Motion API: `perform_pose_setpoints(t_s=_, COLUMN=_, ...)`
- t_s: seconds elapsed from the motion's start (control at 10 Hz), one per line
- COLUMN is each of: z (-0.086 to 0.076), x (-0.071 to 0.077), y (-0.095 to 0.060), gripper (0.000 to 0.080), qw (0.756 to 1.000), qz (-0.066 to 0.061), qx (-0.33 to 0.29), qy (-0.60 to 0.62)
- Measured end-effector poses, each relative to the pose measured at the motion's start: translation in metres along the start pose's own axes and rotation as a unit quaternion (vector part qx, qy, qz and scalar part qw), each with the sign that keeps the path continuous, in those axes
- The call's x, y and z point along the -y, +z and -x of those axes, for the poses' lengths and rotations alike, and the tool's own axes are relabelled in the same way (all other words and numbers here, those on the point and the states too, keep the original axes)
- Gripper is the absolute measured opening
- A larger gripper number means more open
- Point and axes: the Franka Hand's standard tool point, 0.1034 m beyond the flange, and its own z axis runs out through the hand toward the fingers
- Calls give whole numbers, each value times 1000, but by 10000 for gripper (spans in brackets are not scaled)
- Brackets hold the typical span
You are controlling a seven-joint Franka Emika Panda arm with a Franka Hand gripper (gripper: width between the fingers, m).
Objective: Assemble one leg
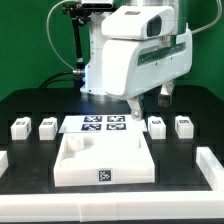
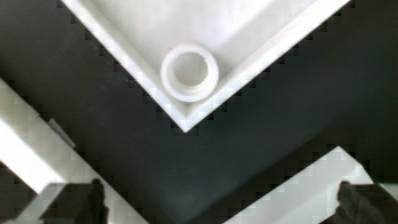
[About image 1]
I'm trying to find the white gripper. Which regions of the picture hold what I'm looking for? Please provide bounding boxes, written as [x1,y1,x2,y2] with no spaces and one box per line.
[102,29,192,120]

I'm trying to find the white square tabletop part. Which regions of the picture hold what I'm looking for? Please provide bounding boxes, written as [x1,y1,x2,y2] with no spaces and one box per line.
[53,131,155,187]

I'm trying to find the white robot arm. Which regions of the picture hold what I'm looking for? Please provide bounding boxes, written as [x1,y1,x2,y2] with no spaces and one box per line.
[81,0,192,120]

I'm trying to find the white sheet with fiducial tags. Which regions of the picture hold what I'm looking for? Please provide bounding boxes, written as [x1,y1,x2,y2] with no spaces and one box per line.
[59,115,147,133]

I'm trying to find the white U-shaped obstacle fence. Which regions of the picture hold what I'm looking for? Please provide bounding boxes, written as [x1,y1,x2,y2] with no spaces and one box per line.
[0,147,224,222]

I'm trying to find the black cables at base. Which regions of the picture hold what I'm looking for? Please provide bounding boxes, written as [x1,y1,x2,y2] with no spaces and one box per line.
[39,71,83,90]

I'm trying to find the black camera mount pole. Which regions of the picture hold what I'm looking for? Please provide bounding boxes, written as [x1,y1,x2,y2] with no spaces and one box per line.
[61,2,98,88]

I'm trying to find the grey cable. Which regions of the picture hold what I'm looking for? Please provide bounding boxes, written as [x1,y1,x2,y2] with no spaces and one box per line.
[45,0,84,72]

